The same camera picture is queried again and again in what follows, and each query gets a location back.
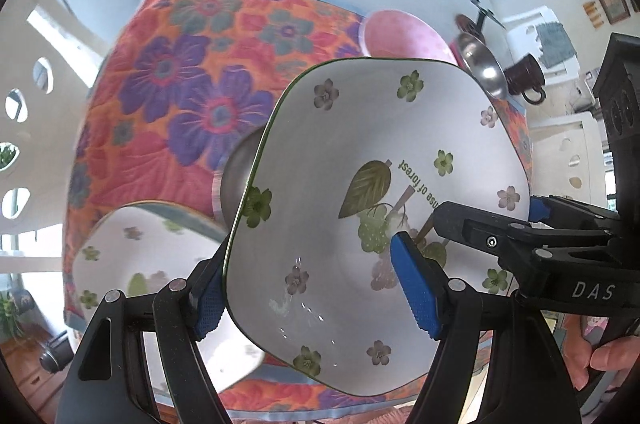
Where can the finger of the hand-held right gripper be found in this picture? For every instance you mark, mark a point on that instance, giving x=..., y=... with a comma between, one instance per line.
x=475, y=229
x=537, y=209

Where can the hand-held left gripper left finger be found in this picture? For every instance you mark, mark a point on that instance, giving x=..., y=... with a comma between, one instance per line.
x=210, y=309

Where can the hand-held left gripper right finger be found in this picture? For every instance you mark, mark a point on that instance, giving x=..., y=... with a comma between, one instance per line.
x=415, y=284

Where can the hexagonal tree print plate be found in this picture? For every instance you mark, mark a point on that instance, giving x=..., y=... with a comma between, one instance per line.
x=140, y=264

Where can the plain stainless steel bowl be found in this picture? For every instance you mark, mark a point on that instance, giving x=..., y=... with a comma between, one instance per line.
x=237, y=184

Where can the hexagonal leaf print plate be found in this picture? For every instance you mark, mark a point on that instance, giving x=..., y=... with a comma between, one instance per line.
x=325, y=164

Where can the red steel-lined bowl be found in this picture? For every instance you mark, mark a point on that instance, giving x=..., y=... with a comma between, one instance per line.
x=482, y=64

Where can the pink dotted bowl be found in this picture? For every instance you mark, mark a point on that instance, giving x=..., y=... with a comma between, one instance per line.
x=405, y=36

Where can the person's right hand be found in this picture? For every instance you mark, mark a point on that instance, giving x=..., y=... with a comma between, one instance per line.
x=607, y=356

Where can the brown mug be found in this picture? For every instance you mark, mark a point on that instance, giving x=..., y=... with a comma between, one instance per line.
x=525, y=76

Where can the dark round object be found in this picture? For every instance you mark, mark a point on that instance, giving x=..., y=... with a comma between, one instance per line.
x=56, y=354

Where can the grey-blue cloth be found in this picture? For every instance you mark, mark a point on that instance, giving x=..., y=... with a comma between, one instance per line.
x=555, y=44

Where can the white dining chair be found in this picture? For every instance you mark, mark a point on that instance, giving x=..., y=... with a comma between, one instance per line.
x=30, y=54
x=520, y=39

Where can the black stand with brown base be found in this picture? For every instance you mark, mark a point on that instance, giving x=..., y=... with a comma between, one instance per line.
x=481, y=21

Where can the green potted plant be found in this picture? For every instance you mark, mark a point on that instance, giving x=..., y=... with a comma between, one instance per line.
x=12, y=314

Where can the floral orange tablecloth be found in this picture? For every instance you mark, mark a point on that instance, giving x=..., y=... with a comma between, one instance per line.
x=165, y=69

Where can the small orange wall hanging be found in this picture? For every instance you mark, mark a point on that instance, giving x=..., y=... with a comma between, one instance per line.
x=592, y=14

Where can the framed wall picture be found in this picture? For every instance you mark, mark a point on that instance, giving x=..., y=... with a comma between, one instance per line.
x=612, y=1

